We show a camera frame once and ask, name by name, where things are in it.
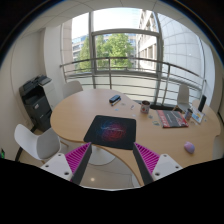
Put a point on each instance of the black mouse pad with nebula print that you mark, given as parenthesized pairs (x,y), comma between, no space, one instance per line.
(113,132)

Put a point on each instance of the red and black book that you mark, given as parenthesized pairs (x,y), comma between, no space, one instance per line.
(171,119)

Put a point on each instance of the white chair front left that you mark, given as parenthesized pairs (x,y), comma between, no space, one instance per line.
(40,147)

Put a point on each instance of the metal window railing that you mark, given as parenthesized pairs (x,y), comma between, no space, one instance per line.
(139,78)

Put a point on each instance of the metal can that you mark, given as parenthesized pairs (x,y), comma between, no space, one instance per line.
(188,114)

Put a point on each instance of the patterned ceramic mug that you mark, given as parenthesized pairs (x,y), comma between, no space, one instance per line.
(145,106)

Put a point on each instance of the white chair back right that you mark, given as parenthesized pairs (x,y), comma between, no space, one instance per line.
(183,97)

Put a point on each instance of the white table pedestal base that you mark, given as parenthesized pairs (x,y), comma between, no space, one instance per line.
(100,156)

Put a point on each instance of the colourful card under stand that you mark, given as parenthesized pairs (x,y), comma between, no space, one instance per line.
(197,115)

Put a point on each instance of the black glasses case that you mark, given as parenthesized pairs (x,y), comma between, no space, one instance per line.
(114,98)

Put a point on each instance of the black office printer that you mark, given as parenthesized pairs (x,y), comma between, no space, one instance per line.
(39,98)

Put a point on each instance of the lilac computer mouse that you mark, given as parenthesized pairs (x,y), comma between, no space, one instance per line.
(189,147)

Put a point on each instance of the white chair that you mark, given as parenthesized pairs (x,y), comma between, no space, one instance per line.
(183,97)
(40,147)
(71,88)

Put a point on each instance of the white chair back left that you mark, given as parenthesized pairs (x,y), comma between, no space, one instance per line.
(71,88)

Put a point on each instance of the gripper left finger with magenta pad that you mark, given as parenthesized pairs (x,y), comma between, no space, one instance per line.
(70,166)

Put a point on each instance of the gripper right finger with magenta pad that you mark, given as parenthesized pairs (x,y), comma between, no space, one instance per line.
(153,166)

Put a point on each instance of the black phone on stand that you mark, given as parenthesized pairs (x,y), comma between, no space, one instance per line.
(202,103)

